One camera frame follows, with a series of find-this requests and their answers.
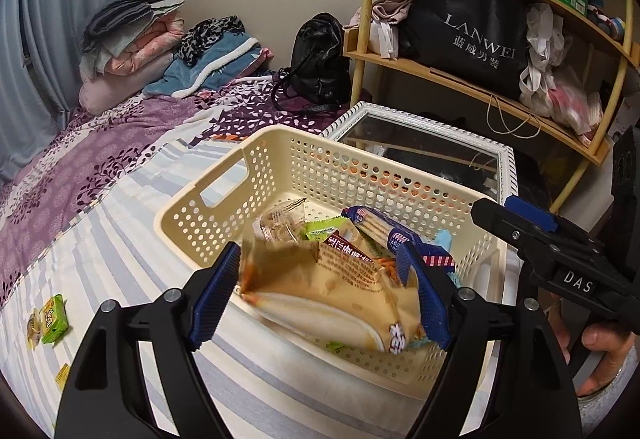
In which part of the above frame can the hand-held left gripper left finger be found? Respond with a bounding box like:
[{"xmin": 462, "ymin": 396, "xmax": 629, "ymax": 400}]
[{"xmin": 54, "ymin": 243, "xmax": 242, "ymax": 439}]

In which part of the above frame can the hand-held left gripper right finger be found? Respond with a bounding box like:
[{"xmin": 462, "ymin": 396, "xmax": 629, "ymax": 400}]
[{"xmin": 397, "ymin": 243, "xmax": 583, "ymax": 439}]

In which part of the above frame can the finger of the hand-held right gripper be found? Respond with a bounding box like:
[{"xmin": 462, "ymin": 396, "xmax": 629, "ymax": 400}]
[
  {"xmin": 472, "ymin": 198, "xmax": 576, "ymax": 270},
  {"xmin": 504, "ymin": 196, "xmax": 560, "ymax": 232}
]

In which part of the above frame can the orange chips packet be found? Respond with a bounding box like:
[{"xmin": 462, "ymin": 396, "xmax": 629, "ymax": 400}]
[{"xmin": 372, "ymin": 256, "xmax": 403, "ymax": 287}]

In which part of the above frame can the blue striped biscuit packet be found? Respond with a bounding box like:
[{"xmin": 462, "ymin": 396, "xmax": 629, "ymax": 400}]
[{"xmin": 341, "ymin": 206, "xmax": 455, "ymax": 270}]

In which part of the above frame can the clear brown snack packet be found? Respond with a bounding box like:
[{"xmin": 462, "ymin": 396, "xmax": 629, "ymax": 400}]
[{"xmin": 255, "ymin": 200, "xmax": 307, "ymax": 245}]

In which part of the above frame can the beige bread packet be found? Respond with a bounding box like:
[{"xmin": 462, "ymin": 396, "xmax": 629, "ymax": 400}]
[{"xmin": 239, "ymin": 229, "xmax": 426, "ymax": 355}]

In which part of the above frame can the small green snack packet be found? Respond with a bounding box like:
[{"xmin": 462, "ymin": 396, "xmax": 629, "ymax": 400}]
[{"xmin": 39, "ymin": 294, "xmax": 69, "ymax": 346}]

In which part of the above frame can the cream perforated plastic basket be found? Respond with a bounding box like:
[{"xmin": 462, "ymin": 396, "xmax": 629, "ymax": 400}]
[{"xmin": 154, "ymin": 124, "xmax": 508, "ymax": 400}]

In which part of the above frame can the clear granola snack packet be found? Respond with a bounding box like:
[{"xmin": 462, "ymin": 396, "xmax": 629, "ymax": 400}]
[{"xmin": 26, "ymin": 310, "xmax": 45, "ymax": 351}]

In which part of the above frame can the person's right hand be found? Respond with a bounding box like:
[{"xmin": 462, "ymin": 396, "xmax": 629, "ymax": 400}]
[{"xmin": 547, "ymin": 299, "xmax": 640, "ymax": 397}]

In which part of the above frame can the blue white striped cloth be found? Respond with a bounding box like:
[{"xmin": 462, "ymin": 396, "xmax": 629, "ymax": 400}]
[{"xmin": 0, "ymin": 136, "xmax": 521, "ymax": 439}]

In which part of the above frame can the white framed glass table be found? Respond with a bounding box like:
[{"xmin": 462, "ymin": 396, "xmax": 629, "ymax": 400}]
[{"xmin": 320, "ymin": 102, "xmax": 517, "ymax": 220}]

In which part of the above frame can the white pink plastic bag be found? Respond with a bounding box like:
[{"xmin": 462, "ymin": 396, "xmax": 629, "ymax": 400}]
[{"xmin": 547, "ymin": 69, "xmax": 603, "ymax": 135}]

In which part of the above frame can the black tote bag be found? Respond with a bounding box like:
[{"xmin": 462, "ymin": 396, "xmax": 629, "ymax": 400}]
[{"xmin": 400, "ymin": 0, "xmax": 531, "ymax": 102}]

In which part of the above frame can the purple floral bedsheet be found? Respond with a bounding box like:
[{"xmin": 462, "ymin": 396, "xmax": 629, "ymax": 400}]
[{"xmin": 0, "ymin": 79, "xmax": 351, "ymax": 310}]

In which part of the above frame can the white folded cloth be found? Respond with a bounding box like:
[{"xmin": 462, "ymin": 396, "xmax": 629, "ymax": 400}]
[{"xmin": 377, "ymin": 19, "xmax": 401, "ymax": 59}]

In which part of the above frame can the wooden shelf rack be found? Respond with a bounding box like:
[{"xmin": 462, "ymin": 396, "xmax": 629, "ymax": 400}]
[{"xmin": 342, "ymin": 0, "xmax": 640, "ymax": 215}]

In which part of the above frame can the teal fleece blanket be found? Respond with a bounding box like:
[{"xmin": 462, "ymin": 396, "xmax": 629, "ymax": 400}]
[{"xmin": 142, "ymin": 33, "xmax": 273, "ymax": 99}]

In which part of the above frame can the pink pillow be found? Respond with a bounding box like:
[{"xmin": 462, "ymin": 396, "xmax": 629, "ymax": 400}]
[{"xmin": 79, "ymin": 52, "xmax": 176, "ymax": 115}]

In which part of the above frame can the pink garment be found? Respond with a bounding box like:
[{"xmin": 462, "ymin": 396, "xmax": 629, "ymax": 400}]
[{"xmin": 342, "ymin": 0, "xmax": 413, "ymax": 30}]

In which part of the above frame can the black backpack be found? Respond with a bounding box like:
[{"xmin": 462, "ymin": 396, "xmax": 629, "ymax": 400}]
[{"xmin": 272, "ymin": 12, "xmax": 353, "ymax": 112}]

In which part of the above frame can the pink folded quilt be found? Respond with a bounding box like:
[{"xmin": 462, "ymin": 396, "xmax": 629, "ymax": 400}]
[{"xmin": 107, "ymin": 16, "xmax": 186, "ymax": 75}]

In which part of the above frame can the leopard print cloth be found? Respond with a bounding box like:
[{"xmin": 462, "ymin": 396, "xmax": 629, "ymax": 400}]
[{"xmin": 177, "ymin": 16, "xmax": 246, "ymax": 65}]

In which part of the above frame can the light grey folded cloth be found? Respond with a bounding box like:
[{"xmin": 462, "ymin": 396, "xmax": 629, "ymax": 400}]
[{"xmin": 80, "ymin": 0, "xmax": 186, "ymax": 76}]

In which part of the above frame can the dark grey folded blanket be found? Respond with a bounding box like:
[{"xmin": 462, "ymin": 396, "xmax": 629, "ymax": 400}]
[{"xmin": 82, "ymin": 0, "xmax": 171, "ymax": 52}]

